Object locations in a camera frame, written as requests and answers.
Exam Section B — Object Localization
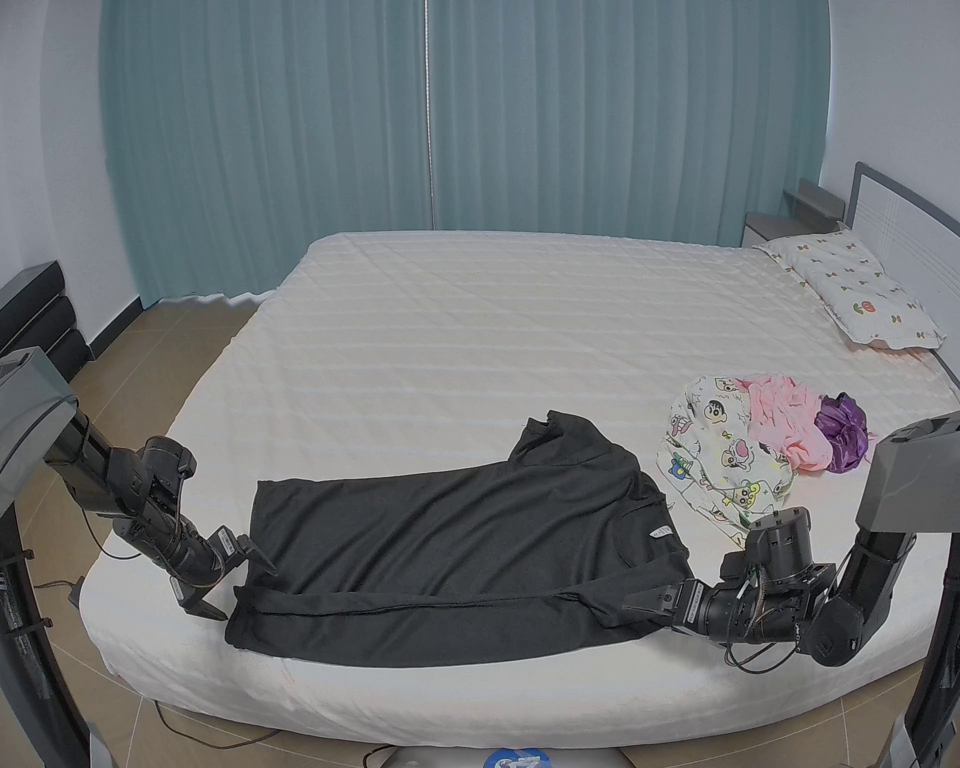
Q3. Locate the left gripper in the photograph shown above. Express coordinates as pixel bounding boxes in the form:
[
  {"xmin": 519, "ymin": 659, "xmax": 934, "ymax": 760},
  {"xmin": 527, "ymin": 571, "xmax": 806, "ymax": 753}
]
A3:
[{"xmin": 150, "ymin": 525, "xmax": 282, "ymax": 625}]

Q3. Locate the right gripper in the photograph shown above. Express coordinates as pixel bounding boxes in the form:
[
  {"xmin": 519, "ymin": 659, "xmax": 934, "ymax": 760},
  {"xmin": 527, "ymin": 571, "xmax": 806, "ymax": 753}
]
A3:
[{"xmin": 671, "ymin": 577, "xmax": 753, "ymax": 646}]

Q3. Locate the black T-shirt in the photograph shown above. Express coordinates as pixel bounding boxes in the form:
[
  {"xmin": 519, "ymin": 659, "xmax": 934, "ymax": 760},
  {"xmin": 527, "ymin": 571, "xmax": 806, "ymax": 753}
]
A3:
[{"xmin": 225, "ymin": 410, "xmax": 695, "ymax": 669}]

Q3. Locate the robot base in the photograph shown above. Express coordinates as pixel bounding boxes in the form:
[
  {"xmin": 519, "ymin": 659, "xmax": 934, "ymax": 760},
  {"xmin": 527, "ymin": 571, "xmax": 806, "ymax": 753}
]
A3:
[{"xmin": 371, "ymin": 746, "xmax": 601, "ymax": 768}]

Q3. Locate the white printed pyjama top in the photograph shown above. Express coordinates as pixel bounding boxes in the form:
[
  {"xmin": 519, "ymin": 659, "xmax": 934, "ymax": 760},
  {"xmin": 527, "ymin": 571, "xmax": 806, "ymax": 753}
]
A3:
[{"xmin": 656, "ymin": 372, "xmax": 798, "ymax": 549}]

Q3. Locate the pink garment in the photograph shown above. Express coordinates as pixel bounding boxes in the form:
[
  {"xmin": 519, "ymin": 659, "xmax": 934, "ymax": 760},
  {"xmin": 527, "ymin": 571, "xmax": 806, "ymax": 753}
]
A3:
[{"xmin": 735, "ymin": 372, "xmax": 834, "ymax": 475}]

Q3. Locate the purple garment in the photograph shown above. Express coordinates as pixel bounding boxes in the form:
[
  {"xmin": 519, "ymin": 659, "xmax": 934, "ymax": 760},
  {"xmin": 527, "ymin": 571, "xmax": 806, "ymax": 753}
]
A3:
[{"xmin": 816, "ymin": 392, "xmax": 871, "ymax": 474}]

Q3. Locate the dark grey chest of drawers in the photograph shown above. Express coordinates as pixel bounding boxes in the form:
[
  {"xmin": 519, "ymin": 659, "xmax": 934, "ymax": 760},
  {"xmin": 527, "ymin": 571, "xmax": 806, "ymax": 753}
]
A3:
[{"xmin": 0, "ymin": 260, "xmax": 91, "ymax": 380}]

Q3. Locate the white printed pillow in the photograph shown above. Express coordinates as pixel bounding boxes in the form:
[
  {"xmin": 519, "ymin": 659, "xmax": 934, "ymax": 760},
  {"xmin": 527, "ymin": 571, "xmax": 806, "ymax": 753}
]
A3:
[{"xmin": 753, "ymin": 228, "xmax": 946, "ymax": 352}]

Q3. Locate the grey bedside table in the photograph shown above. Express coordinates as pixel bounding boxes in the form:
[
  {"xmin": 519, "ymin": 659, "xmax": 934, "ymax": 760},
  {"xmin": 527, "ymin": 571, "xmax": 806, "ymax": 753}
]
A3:
[{"xmin": 742, "ymin": 178, "xmax": 847, "ymax": 247}]

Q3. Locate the blue-green curtain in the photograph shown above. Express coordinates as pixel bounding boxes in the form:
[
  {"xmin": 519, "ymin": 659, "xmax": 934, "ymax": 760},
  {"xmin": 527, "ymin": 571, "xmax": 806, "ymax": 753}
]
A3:
[
  {"xmin": 427, "ymin": 0, "xmax": 834, "ymax": 249},
  {"xmin": 97, "ymin": 0, "xmax": 436, "ymax": 305}
]

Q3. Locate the black cable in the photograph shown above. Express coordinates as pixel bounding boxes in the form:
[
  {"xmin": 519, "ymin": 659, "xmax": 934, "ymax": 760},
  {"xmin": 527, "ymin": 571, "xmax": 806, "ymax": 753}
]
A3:
[
  {"xmin": 723, "ymin": 630, "xmax": 800, "ymax": 674},
  {"xmin": 153, "ymin": 701, "xmax": 280, "ymax": 753}
]

